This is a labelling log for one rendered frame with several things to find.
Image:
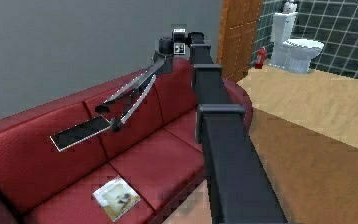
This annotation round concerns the red fire extinguisher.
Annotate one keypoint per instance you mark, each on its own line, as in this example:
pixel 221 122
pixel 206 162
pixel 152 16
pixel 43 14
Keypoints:
pixel 261 58

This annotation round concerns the white toilet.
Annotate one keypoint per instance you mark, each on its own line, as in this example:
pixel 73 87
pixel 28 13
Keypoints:
pixel 295 45

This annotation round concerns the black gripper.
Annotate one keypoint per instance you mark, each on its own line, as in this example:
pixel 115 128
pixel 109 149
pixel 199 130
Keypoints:
pixel 165 53

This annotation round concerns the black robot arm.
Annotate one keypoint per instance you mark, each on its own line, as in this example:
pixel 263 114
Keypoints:
pixel 233 160

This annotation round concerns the black radiophone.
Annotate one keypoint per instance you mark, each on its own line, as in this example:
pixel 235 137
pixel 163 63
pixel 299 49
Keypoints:
pixel 81 132

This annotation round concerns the red sofa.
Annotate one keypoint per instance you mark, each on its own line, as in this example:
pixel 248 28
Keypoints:
pixel 97 150

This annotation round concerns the brown wooden door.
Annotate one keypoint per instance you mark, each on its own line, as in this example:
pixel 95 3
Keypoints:
pixel 239 36

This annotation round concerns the white spray bottle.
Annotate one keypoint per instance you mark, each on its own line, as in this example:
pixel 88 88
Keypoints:
pixel 289 6

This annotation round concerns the white square book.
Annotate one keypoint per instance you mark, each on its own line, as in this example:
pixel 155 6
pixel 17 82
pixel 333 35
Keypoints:
pixel 116 198

